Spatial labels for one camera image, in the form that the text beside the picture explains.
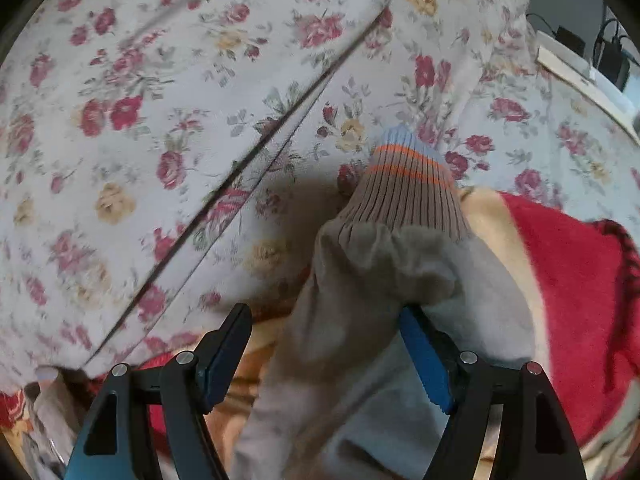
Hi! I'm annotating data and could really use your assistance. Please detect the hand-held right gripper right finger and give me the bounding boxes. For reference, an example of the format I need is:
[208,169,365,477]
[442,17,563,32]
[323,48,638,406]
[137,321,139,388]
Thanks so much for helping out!
[399,306,587,480]

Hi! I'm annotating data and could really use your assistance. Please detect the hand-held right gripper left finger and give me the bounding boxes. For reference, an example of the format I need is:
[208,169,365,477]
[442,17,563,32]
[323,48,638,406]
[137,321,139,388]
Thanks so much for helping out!
[65,303,253,480]

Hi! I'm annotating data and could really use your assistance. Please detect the grey garment with striped cuffs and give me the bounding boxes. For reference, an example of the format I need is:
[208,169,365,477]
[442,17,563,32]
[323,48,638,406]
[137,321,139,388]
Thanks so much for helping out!
[25,126,551,480]

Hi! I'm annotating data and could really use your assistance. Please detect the red and cream printed blanket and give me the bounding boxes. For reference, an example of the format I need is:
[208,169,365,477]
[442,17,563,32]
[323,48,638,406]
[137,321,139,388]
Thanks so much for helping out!
[0,187,640,480]

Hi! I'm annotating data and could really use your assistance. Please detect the white board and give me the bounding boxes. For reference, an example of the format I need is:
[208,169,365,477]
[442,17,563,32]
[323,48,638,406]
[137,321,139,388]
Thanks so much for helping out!
[535,44,640,142]

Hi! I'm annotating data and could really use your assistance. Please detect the floral quilt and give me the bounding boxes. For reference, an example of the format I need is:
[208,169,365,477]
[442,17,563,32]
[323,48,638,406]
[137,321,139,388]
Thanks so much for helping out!
[0,0,640,396]

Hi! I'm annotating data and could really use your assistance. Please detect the black device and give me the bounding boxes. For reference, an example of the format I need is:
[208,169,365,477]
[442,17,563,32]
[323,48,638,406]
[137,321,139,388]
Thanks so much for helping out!
[595,34,632,92]
[554,25,587,57]

